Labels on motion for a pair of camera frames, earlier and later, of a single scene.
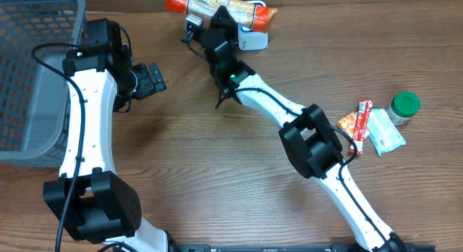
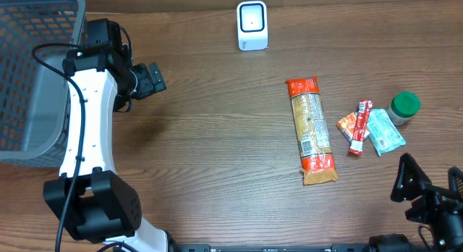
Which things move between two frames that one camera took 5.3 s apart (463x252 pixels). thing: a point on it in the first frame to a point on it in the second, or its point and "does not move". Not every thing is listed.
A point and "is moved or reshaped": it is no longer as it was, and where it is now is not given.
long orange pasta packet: x=246 y=13 is moved or reshaped
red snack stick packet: x=362 y=130 does not move
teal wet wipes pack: x=383 y=132 does not move
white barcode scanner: x=249 y=40 does not move
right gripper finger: x=223 y=19 to x=455 y=182
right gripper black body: x=224 y=35 to x=443 y=203
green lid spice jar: x=403 y=106 does not move
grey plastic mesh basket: x=33 y=99 does not move
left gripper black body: x=156 y=77 does not move
